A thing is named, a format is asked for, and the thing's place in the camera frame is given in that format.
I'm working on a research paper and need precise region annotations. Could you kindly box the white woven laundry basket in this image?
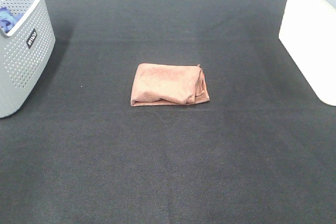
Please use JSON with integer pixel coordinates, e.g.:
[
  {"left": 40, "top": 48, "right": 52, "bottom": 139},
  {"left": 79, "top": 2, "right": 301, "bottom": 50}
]
[{"left": 279, "top": 0, "right": 335, "bottom": 106}]

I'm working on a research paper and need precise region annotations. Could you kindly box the black felt table mat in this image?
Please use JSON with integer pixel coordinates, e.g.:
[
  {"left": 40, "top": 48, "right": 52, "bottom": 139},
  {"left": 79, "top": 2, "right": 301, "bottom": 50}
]
[{"left": 1, "top": 0, "right": 335, "bottom": 223}]

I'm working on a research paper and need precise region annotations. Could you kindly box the orange-brown microfibre towel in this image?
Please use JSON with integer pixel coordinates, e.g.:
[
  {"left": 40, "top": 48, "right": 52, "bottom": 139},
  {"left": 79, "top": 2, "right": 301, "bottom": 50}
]
[{"left": 130, "top": 63, "right": 209, "bottom": 106}]

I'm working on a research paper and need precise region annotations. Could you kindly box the grey perforated laundry basket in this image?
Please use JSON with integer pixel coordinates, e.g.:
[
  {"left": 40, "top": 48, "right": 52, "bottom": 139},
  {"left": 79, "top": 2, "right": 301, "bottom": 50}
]
[{"left": 1, "top": 0, "right": 55, "bottom": 118}]

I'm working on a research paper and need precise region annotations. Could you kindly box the blue cloth in basket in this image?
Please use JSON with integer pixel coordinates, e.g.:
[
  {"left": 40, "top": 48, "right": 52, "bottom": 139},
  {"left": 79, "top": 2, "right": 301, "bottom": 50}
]
[{"left": 0, "top": 7, "right": 23, "bottom": 33}]

